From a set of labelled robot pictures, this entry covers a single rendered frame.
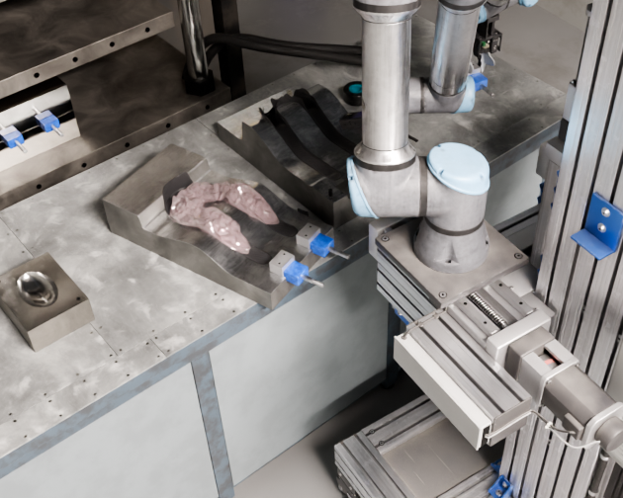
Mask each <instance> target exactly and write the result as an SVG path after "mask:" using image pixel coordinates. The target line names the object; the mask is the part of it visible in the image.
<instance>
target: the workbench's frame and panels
mask: <svg viewBox="0 0 623 498"><path fill-rule="evenodd" d="M560 124H561V121H559V122H557V123H556V124H553V125H552V126H550V127H548V128H547V129H545V130H543V131H542V132H540V133H538V134H537V135H535V136H533V137H532V138H530V139H528V140H527V141H525V142H523V143H522V144H520V145H518V146H517V147H515V148H513V149H512V150H510V151H508V152H507V153H505V154H504V155H502V156H500V157H499V158H497V159H495V160H494V161H492V162H491V163H490V164H489V189H488V194H487V202H486V209H485V217H484V220H485V221H486V222H488V223H489V224H490V225H491V226H495V225H497V224H499V223H501V222H503V221H505V220H507V219H509V218H511V217H513V216H515V215H517V214H519V213H521V212H523V211H525V210H527V209H529V208H532V207H534V206H536V205H538V201H537V197H539V196H541V191H540V187H539V185H540V184H541V183H543V182H544V181H545V179H543V178H542V177H540V176H539V175H538V174H536V166H537V161H538V155H539V149H540V144H541V143H543V142H545V141H547V140H549V139H551V138H553V137H556V136H558V135H559V129H560ZM343 252H345V253H347V254H350V258H349V259H346V258H343V257H341V256H339V255H337V256H335V257H333V258H332V259H330V260H328V261H327V262H325V263H323V264H322V265H320V266H318V267H317V268H315V269H313V270H312V271H310V272H309V277H312V278H314V279H315V280H317V281H319V282H321V283H324V287H323V288H321V287H319V286H316V285H315V284H314V283H310V282H307V281H305V280H303V281H302V282H301V284H300V285H299V286H294V287H293V288H292V289H291V290H290V291H289V292H288V293H287V294H286V296H285V297H284V298H283V299H282V300H281V301H280V302H279V303H278V304H277V305H276V306H275V308H274V309H273V310H272V309H270V308H267V307H265V306H263V305H261V304H259V303H257V304H255V305H253V306H252V307H250V308H248V309H247V310H245V311H243V312H242V313H240V314H238V315H237V316H235V317H233V318H232V319H231V320H229V321H228V322H226V323H224V324H223V325H221V326H219V327H218V328H216V329H214V330H213V331H211V332H209V333H208V334H206V335H205V336H203V337H201V338H200V339H198V340H196V341H195V342H193V343H191V344H190V345H188V346H186V347H185V348H183V349H181V350H180V351H178V352H176V353H175V354H173V355H171V356H170V357H168V358H166V359H165V360H163V361H161V362H160V363H158V364H157V365H155V366H153V367H152V368H150V369H148V370H147V371H145V372H143V373H141V374H139V375H138V376H136V377H134V378H133V379H131V380H129V381H128V382H126V383H124V384H123V385H121V386H119V387H118V388H116V389H114V390H113V391H111V392H109V393H108V394H106V395H105V396H103V397H101V398H100V399H98V400H96V401H95V402H93V403H91V404H90V405H88V406H86V407H85V408H83V409H81V410H80V411H78V412H76V413H75V414H73V415H71V416H70V417H68V418H66V419H65V420H63V421H61V422H60V423H58V424H57V425H55V426H53V427H52V428H50V429H48V430H47V431H45V432H43V433H42V434H40V435H38V436H37V437H35V438H33V439H32V440H30V441H28V442H27V443H25V444H23V445H22V446H20V447H18V448H17V449H15V450H13V451H12V452H10V453H8V454H7V455H5V456H3V457H1V458H0V498H233V497H234V496H235V494H234V489H233V487H235V486H236V485H238V484H239V483H240V482H242V481H243V480H245V479H246V478H248V477H249V476H250V475H252V474H253V473H255V472H256V471H257V470H259V469H260V468H262V467H263V466H265V465H266V464H267V463H269V462H270V461H272V460H273V459H274V458H276V457H278V456H279V455H281V454H282V453H283V452H285V451H286V450H288V449H289V448H290V447H292V446H293V445H295V444H296V443H298V442H299V441H300V440H302V439H303V438H305V437H306V436H307V435H309V434H310V433H312V432H313V431H315V430H316V429H317V428H319V427H320V426H322V425H323V424H325V423H326V422H327V421H329V420H330V419H332V418H333V417H334V416H336V415H337V414H339V413H340V412H342V411H343V410H344V409H346V408H347V407H349V406H350V405H351V404H353V403H354V402H356V401H357V400H359V399H360V398H361V397H363V396H364V395H366V394H367V393H368V392H370V391H371V390H373V389H374V388H376V387H377V386H378V385H379V386H380V387H381V388H383V389H391V388H393V387H394V385H395V382H396V381H398V373H399V371H400V370H401V369H402V367H401V366H400V365H399V364H398V363H397V361H396V360H395V359H394V342H395V336H398V335H400V334H402V333H404V332H405V326H406V324H405V323H404V322H403V321H402V320H401V319H400V318H399V317H398V316H397V315H396V314H395V310H394V309H393V307H392V304H391V303H390V302H389V301H388V300H387V299H386V298H385V297H384V296H383V295H382V294H381V293H380V292H379V291H378V290H377V262H378V261H377V260H376V259H375V258H374V257H373V256H372V255H371V254H370V253H369V236H368V237H366V238H365V239H363V240H361V241H360V242H358V243H357V244H355V245H353V246H352V247H350V248H348V249H347V250H345V251H343Z"/></svg>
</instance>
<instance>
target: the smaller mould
mask: <svg viewBox="0 0 623 498"><path fill-rule="evenodd" d="M0 307H1V308H2V309H3V311H4V312H5V313H6V315H7V316H8V317H9V319H10V320H11V321H12V322H13V324H14V325H15V326H16V328H17V329H18V330H19V332H20V333H21V334H22V336H23V337H24V338H25V339H26V341H27V342H28V343H29V345H30V346H31V347H32V349H33V350H34V351H35V353H36V352H38V351H39V350H41V349H43V348H45V347H47V346H48V345H50V344H52V343H54V342H56V341H57V340H59V339H61V338H63V337H64V336H66V335H68V334H70V333H72V332H73V331H75V330H77V329H79V328H81V327H82V326H84V325H86V324H88V323H90V322H91V321H93V320H95V316H94V313H93V310H92V307H91V304H90V300H89V298H88V297H87V296H86V294H85V293H84V292H83V291H82V290H81V289H80V288H79V286H78V285H77V284H76V283H75V282H74V281H72V279H71V278H70V277H69V276H68V275H67V274H66V273H65V271H64V270H63V269H62V268H61V267H60V266H59V265H58V263H57V262H56V261H55V260H54V259H53V258H52V257H51V255H50V254H49V253H48V252H46V253H44V254H42V255H40V256H39V257H37V258H35V259H33V260H31V261H29V262H27V263H25V264H23V265H21V266H19V267H17V268H15V269H13V270H12V271H10V272H8V273H6V274H4V275H2V276H0Z"/></svg>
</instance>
